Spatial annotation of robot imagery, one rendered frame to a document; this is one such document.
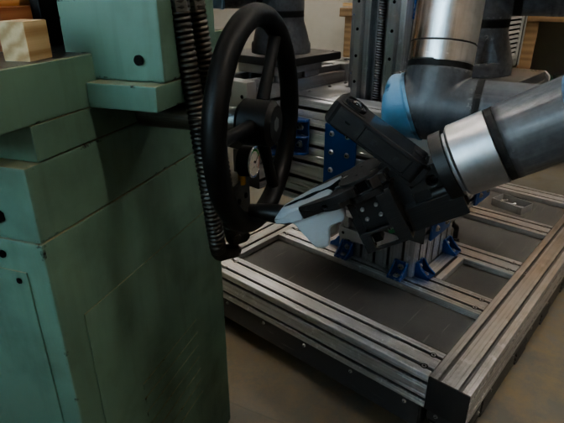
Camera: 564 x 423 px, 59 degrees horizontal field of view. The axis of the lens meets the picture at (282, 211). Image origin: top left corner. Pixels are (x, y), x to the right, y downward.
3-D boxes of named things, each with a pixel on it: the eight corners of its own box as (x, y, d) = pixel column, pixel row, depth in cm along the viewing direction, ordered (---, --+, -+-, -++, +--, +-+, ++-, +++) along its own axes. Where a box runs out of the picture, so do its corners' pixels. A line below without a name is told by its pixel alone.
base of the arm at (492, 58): (449, 64, 107) (456, 14, 103) (521, 70, 98) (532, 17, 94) (416, 71, 97) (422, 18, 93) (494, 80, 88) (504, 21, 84)
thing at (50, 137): (38, 163, 53) (30, 126, 51) (-104, 144, 59) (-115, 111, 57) (206, 93, 87) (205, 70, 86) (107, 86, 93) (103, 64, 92)
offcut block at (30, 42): (30, 62, 52) (22, 21, 50) (4, 61, 52) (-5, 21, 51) (53, 57, 55) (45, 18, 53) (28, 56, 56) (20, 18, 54)
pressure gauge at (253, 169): (250, 191, 96) (248, 151, 92) (232, 189, 97) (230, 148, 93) (261, 180, 101) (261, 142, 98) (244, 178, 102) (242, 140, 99)
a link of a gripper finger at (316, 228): (286, 264, 58) (356, 240, 54) (262, 221, 57) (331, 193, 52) (294, 253, 61) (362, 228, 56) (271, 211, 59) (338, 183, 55)
